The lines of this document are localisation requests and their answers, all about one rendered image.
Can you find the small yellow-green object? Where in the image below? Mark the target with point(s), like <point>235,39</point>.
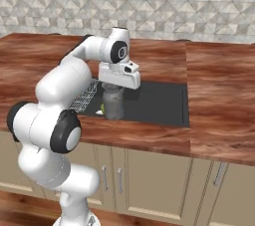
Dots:
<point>103,108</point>

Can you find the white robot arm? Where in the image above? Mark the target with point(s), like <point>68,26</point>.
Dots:
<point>63,84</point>

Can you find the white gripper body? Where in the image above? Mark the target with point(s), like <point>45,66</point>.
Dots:
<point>120,77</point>

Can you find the black sink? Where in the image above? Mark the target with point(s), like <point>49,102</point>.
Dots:
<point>156,104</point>

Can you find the beige cupboard door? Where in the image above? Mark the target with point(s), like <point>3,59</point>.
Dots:
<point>235,196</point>
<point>99,160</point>
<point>10,170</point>
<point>152,180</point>

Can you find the grey jug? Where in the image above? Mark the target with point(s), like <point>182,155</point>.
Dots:
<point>113,104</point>

